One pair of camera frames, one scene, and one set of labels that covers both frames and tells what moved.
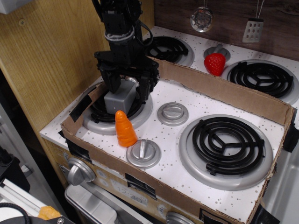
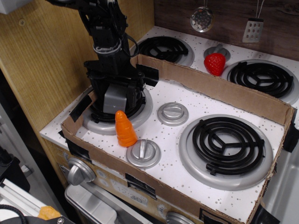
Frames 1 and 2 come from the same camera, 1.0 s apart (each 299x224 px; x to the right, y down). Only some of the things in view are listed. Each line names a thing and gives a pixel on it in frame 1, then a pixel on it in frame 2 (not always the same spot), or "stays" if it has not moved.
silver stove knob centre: (173, 114) stays
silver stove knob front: (144, 154) stays
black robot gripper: (128, 56) to (117, 66)
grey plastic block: (122, 99) stays
